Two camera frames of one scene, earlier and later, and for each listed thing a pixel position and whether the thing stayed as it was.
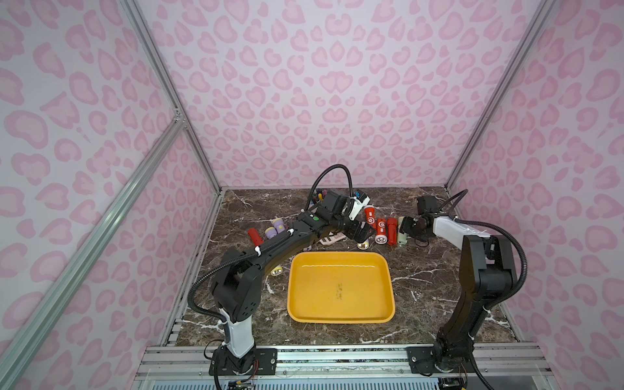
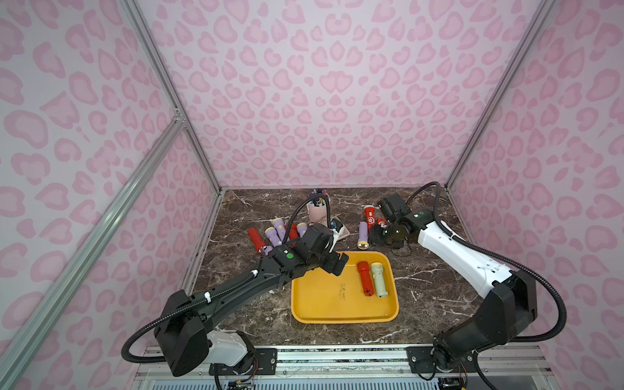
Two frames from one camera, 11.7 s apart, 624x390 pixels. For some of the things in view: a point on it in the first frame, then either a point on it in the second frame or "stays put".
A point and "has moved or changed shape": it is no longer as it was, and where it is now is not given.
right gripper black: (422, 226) to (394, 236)
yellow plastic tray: (340, 288) stays put
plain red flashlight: (392, 231) has moved or changed shape
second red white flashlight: (370, 216) stays put
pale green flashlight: (402, 238) has moved or changed shape
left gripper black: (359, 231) to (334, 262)
